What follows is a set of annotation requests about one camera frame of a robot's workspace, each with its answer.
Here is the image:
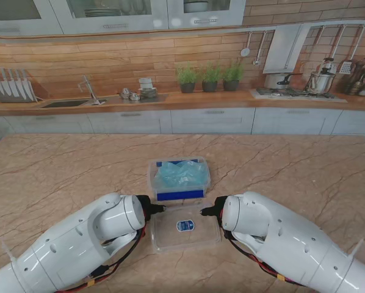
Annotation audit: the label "hanging steel ladle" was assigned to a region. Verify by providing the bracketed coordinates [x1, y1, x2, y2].
[251, 30, 268, 67]

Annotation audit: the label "wooden pepper mills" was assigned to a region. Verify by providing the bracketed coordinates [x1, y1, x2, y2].
[334, 60, 365, 96]

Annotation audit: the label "clear crate with blue tape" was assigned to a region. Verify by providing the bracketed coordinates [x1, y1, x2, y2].
[148, 155, 211, 202]

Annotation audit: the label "white lower kitchen cabinets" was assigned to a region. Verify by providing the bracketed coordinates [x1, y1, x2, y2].
[0, 106, 365, 137]

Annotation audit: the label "red black right arm cable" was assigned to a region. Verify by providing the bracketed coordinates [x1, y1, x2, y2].
[217, 210, 307, 288]

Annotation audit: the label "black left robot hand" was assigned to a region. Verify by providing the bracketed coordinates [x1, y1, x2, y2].
[136, 194, 168, 222]

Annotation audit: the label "white upper kitchen cabinets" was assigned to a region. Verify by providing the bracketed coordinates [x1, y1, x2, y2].
[0, 0, 247, 36]

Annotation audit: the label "knife block with knives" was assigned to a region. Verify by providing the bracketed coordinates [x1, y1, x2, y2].
[0, 68, 38, 104]

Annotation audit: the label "clear lid with blue label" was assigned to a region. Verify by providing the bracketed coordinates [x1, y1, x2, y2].
[150, 203, 222, 254]

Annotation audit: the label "wooden kitchen countertop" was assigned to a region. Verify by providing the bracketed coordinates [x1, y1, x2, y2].
[0, 90, 365, 118]

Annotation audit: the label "steel kitchen faucet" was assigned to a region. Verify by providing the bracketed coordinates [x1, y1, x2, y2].
[78, 75, 107, 106]

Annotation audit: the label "red black left arm cable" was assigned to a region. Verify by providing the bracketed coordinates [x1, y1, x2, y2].
[56, 210, 149, 293]

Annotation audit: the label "white kitchen cabinets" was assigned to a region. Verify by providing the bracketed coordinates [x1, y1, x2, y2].
[0, 106, 365, 137]
[0, 0, 247, 36]

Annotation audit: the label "green herb in black pot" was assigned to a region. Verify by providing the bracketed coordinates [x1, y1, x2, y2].
[176, 62, 200, 94]
[200, 62, 223, 93]

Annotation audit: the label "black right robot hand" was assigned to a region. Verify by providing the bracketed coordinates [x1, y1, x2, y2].
[199, 197, 228, 229]

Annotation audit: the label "white zip tie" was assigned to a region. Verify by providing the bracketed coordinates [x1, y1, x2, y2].
[1, 239, 18, 264]
[348, 237, 365, 261]

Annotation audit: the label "steel kitchen sink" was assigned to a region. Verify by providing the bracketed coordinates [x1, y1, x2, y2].
[41, 99, 90, 109]

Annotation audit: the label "hanging steel grater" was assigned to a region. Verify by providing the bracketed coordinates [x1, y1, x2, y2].
[339, 26, 365, 74]

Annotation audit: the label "stack of white dishes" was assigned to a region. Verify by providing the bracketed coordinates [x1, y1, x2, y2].
[138, 78, 159, 100]

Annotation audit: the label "red black arm cable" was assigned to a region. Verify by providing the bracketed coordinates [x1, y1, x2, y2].
[56, 210, 149, 293]
[217, 210, 307, 288]

